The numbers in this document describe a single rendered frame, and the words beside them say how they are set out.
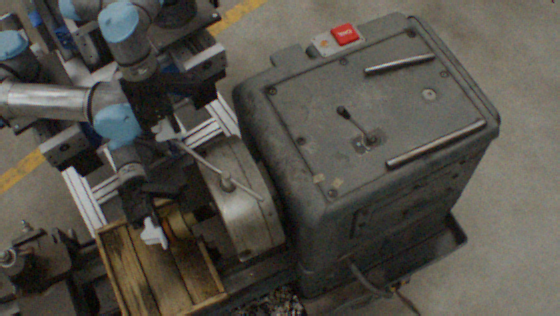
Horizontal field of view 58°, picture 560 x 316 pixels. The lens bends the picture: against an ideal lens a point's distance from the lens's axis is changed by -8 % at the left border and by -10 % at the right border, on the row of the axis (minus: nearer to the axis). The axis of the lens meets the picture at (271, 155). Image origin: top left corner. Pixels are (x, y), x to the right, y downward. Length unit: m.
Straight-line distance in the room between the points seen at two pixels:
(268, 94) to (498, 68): 2.02
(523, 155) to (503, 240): 0.49
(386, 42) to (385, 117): 0.24
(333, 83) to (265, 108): 0.19
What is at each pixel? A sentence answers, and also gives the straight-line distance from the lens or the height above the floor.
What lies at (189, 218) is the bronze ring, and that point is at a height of 1.11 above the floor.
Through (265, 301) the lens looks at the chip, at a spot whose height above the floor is 0.59.
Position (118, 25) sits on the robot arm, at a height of 1.68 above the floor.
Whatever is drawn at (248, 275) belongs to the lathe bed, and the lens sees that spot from 1.61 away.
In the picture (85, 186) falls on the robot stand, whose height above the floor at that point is 0.23.
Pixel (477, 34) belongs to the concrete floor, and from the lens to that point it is 3.34.
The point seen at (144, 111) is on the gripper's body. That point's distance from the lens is 1.15.
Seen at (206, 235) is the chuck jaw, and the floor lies 1.11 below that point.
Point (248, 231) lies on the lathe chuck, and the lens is 1.33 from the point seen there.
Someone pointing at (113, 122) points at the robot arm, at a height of 1.40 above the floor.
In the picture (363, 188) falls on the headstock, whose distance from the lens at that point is 1.27.
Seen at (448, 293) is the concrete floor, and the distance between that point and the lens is 2.55.
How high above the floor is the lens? 2.40
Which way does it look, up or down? 62 degrees down
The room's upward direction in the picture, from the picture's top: 7 degrees counter-clockwise
